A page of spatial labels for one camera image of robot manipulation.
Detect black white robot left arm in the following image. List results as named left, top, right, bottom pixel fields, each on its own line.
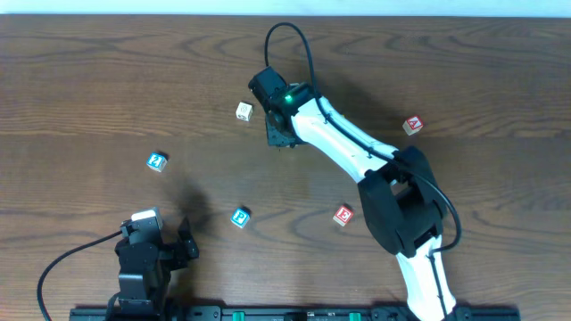
left=104, top=217, right=199, bottom=320

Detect blue letter P block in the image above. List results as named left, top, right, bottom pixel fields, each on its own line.
left=231, top=208, right=251, bottom=228

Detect black mounting rail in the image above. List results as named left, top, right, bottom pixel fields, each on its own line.
left=69, top=304, right=521, bottom=321

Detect red letter E block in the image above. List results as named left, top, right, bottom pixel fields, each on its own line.
left=333, top=205, right=354, bottom=226

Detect plain white wooden block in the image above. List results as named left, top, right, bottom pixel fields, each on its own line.
left=236, top=102, right=253, bottom=121

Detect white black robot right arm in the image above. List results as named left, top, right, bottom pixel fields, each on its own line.
left=251, top=81, right=458, bottom=320

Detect red letter A block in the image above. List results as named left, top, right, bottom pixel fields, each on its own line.
left=402, top=115, right=424, bottom=136

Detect blue number 2 block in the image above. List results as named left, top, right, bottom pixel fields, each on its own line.
left=146, top=152, right=168, bottom=172

